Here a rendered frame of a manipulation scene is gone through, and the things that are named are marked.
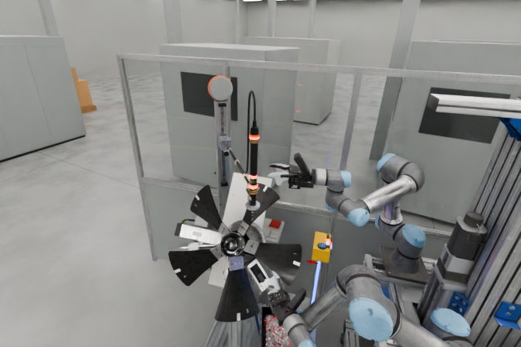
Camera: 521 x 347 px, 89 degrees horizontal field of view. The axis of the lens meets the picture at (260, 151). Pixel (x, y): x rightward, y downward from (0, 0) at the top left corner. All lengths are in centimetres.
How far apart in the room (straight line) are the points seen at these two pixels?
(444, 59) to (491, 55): 40
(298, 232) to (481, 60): 261
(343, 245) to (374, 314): 137
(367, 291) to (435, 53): 300
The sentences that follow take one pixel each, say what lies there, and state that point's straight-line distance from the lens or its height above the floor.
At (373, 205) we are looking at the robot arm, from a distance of 123.
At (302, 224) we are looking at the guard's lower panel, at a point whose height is 84.
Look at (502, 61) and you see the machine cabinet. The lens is 374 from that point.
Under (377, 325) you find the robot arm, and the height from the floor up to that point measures 144.
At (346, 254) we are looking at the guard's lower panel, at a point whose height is 64.
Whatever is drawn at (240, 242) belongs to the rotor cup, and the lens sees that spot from 143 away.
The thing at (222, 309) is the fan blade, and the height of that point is 99.
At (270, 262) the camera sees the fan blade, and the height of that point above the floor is 117.
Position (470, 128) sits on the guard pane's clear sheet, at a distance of 197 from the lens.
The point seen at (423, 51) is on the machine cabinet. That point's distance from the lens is 362.
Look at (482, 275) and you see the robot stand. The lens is 145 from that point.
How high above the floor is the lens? 221
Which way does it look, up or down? 24 degrees down
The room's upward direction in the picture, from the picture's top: 2 degrees clockwise
